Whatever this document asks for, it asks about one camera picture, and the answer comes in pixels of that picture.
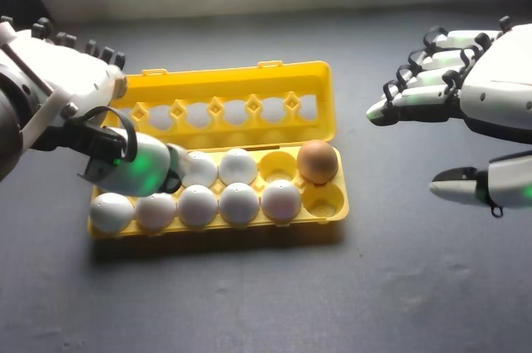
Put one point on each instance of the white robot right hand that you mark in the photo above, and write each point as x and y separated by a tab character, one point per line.
494	91

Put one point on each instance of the yellow-brown toy egg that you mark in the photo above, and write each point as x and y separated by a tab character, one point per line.
318	160

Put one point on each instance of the yellow plastic container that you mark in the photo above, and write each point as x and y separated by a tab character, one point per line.
232	83

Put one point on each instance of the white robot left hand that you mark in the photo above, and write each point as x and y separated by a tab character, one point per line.
83	75

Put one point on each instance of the grey table cloth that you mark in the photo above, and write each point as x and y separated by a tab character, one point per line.
266	295

